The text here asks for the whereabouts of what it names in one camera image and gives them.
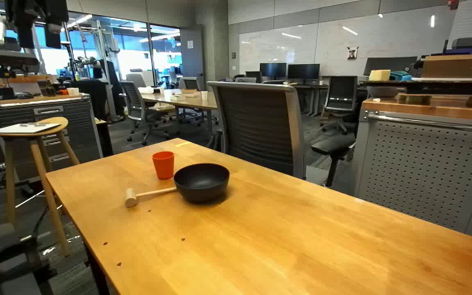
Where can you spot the small wooden mallet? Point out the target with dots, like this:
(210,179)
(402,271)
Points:
(132,197)

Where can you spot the long light wooden table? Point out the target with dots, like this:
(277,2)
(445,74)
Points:
(184,99)

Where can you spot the small wall poster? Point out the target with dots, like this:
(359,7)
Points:
(353,53)

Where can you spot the grey filing cabinet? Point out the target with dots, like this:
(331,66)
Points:
(77,128)

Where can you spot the wide dark monitor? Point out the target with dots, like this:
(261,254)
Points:
(389,64)

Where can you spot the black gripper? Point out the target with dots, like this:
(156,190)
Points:
(36,10)

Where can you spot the grey perforated metal panel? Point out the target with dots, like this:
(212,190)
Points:
(427,169)

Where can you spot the black computer monitor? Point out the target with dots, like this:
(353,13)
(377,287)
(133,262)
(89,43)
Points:
(304,71)
(272,71)

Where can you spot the black swivel chair seat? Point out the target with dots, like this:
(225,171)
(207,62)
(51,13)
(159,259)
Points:
(331,143)

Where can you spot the orange plastic cup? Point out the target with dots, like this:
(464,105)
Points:
(163,166)

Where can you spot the round wooden stool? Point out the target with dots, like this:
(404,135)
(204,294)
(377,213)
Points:
(56,123)

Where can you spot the small yellowish block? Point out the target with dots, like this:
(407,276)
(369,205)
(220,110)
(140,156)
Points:
(379,76)

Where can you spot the grey mesh back office chair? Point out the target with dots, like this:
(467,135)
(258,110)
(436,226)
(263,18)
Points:
(258,125)

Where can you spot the long wooden board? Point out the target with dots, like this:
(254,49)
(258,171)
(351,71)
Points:
(433,108)

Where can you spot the grey door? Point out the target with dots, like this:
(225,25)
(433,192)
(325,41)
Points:
(192,51)

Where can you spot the large wooden box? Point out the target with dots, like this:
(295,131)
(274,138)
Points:
(458,66)

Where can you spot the grey background office chair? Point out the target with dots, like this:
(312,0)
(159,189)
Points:
(133,100)

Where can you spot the black mesh back office chair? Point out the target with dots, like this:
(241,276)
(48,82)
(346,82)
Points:
(341,92)

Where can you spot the white flat board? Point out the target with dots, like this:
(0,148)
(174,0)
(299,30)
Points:
(23,130)

